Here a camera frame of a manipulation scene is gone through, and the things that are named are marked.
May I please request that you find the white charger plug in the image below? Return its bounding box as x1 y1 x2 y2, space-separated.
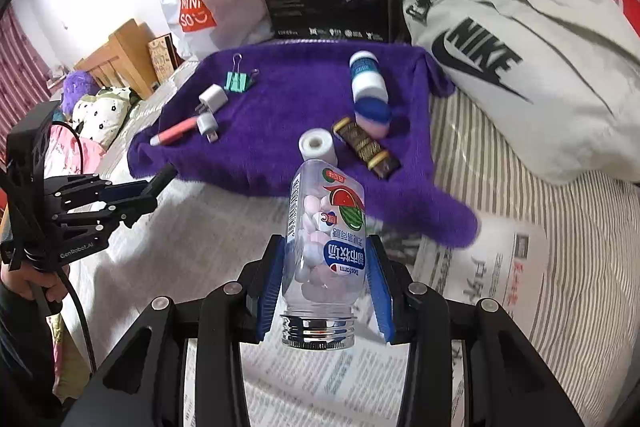
195 83 228 114

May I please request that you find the black gold battery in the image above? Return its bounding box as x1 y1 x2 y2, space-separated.
332 117 401 180

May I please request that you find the white tape roll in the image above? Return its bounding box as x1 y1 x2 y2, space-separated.
298 128 338 167

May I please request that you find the blue pink round container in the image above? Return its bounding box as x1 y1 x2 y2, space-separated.
354 96 392 140

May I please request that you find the left hand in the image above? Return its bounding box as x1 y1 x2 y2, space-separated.
1 263 68 303

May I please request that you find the newspaper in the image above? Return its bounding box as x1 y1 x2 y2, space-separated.
62 173 551 427

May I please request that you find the white spotted plush toy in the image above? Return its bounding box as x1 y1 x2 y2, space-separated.
72 87 134 150

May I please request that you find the purple plush toy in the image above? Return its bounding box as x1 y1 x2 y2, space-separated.
61 70 100 116

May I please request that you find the wooden headboard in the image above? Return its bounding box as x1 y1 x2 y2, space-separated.
74 18 158 100

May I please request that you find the brown patterned box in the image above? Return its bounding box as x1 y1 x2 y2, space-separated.
146 34 183 82

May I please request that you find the purple towel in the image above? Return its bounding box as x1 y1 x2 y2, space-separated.
127 41 478 248

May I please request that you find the teal binder clip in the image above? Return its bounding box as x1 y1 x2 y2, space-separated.
224 53 259 93

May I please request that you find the white blue pill bottle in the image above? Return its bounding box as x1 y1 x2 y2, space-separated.
349 51 388 103

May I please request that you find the grey Nike bag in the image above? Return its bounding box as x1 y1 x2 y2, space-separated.
402 0 639 184

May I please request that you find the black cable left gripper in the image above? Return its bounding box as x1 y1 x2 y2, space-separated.
29 120 99 375

